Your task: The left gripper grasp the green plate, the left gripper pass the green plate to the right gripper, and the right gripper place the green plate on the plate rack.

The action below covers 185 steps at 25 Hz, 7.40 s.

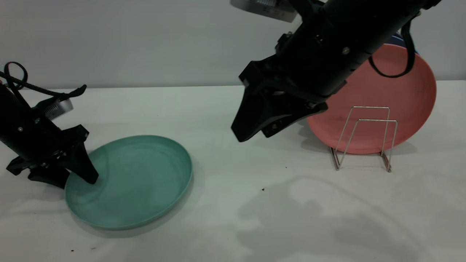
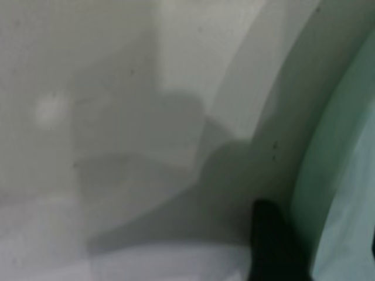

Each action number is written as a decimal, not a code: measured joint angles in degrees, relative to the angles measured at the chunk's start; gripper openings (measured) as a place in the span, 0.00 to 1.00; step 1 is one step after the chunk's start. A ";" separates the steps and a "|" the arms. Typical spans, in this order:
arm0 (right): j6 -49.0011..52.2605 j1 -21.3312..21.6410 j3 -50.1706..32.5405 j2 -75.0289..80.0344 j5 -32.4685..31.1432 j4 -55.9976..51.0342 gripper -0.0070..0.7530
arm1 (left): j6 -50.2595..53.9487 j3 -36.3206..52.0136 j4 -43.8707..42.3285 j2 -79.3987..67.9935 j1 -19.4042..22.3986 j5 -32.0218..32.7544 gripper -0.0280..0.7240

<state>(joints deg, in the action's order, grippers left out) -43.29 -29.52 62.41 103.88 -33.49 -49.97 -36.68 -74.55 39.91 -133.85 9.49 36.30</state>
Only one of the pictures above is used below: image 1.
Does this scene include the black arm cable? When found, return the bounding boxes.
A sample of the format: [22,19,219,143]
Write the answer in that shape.
[0,61,88,106]
[368,20,416,79]

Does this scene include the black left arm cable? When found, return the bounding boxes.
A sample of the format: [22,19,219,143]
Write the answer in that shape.
[0,61,88,106]

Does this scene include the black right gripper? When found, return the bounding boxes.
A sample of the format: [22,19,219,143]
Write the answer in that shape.
[231,15,359,142]

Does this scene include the metal wire plate rack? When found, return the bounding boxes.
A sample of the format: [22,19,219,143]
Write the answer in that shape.
[329,106,398,173]

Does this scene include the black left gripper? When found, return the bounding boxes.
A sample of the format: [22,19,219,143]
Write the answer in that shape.
[0,96,99,189]

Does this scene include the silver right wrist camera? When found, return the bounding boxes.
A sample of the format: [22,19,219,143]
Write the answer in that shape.
[230,0,298,23]

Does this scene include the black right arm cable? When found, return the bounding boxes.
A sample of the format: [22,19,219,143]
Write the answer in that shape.
[368,20,416,79]

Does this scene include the navy blue plate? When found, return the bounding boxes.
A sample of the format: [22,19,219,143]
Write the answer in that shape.
[390,32,419,55]

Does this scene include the green plate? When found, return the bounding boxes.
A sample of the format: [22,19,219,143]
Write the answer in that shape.
[64,135,193,230]

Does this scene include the red plate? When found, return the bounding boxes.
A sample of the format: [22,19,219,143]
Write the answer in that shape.
[307,44,437,155]

